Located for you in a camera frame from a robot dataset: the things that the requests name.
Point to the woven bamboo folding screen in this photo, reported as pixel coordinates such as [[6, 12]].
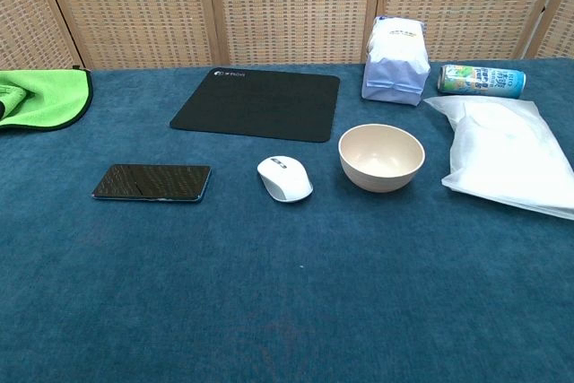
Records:
[[287, 6]]

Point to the green microfiber cloth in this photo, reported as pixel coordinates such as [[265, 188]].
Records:
[[45, 96]]

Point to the light blue drink can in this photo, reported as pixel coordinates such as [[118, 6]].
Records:
[[484, 80]]

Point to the white plastic bag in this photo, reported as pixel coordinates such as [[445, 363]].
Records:
[[502, 150]]

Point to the white paper food package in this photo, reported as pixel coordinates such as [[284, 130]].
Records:
[[394, 73]]

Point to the black smartphone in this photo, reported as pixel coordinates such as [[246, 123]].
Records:
[[152, 181]]

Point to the black mouse pad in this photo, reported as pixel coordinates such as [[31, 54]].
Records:
[[255, 105]]

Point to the white computer mouse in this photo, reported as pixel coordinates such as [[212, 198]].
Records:
[[287, 181]]

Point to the blue carpet table cover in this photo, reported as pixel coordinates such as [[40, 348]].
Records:
[[269, 289]]

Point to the beige bowl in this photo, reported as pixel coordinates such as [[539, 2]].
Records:
[[381, 176]]

